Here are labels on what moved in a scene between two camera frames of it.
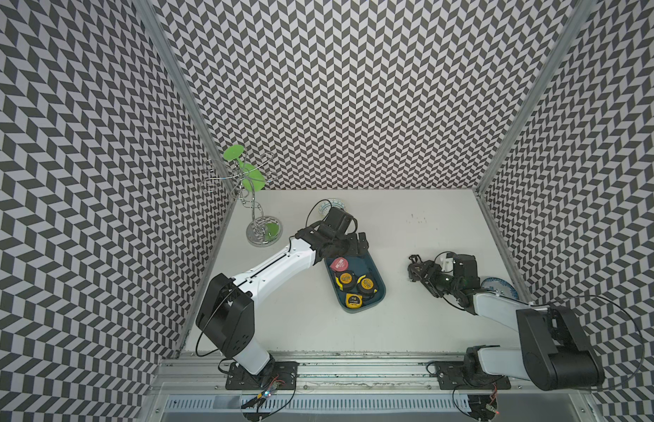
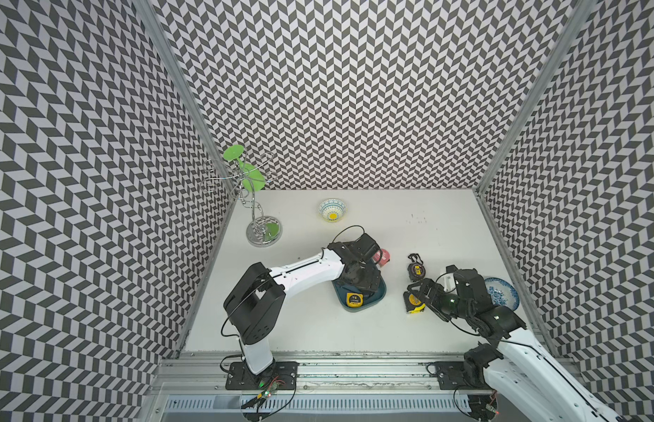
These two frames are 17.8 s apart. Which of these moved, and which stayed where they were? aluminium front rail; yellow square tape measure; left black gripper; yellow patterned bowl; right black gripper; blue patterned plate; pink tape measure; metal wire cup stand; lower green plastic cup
Moved: right black gripper; pink tape measure; left black gripper
Stayed: yellow patterned bowl; blue patterned plate; aluminium front rail; metal wire cup stand; yellow square tape measure; lower green plastic cup
